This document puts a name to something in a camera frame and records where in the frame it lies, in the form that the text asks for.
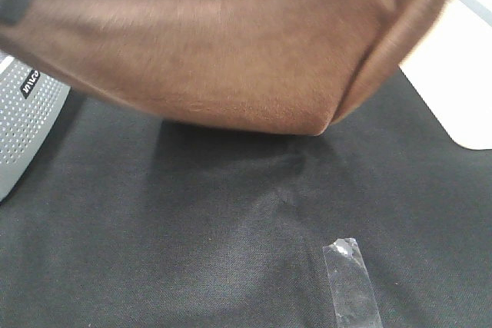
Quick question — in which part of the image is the brown microfibre towel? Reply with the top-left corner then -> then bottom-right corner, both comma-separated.
1,0 -> 447,135

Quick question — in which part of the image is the grey perforated laundry basket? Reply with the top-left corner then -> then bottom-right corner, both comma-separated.
0,52 -> 70,199

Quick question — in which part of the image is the white woven-pattern storage bin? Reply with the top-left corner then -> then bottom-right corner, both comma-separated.
401,0 -> 491,151

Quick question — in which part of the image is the black table cloth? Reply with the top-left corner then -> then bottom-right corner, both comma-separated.
1,68 -> 491,327

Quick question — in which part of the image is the clear tape strip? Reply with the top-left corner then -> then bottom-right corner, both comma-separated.
323,238 -> 383,328

